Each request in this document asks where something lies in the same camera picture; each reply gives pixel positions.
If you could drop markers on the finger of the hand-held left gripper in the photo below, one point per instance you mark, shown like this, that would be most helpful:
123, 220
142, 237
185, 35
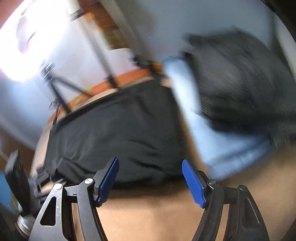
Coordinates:
41, 178

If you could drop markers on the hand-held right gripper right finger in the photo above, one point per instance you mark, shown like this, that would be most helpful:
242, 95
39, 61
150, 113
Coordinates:
192, 183

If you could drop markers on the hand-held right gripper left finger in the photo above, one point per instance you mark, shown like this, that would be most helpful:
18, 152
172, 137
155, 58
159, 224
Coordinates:
107, 179

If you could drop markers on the black pants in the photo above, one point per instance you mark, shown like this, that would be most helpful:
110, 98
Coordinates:
115, 139

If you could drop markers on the blue object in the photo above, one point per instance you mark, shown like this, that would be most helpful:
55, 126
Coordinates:
4, 190

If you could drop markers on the light blue cloth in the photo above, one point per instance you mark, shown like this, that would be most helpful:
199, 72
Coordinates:
208, 143

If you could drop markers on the black tripod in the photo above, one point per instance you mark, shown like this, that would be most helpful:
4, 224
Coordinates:
59, 88

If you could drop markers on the dark grey ribbed cloth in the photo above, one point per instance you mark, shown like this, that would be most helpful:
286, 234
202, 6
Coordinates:
238, 81

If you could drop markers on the black stand pole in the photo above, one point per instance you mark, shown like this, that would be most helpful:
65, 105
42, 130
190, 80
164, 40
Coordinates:
99, 51

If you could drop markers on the brown wooden furniture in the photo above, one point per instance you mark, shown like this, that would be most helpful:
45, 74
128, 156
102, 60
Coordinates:
105, 23

